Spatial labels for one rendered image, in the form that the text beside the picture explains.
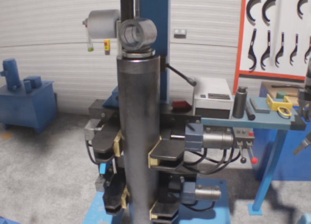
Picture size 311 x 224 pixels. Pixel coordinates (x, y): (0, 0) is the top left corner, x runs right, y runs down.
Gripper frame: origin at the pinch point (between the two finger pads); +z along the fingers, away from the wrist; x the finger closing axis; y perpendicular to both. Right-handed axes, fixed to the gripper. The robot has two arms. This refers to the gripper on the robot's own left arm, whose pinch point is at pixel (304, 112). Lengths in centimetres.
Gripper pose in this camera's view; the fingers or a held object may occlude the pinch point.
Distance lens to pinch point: 147.3
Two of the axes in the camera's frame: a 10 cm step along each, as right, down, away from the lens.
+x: -9.2, -1.7, 3.5
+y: 3.9, -4.0, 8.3
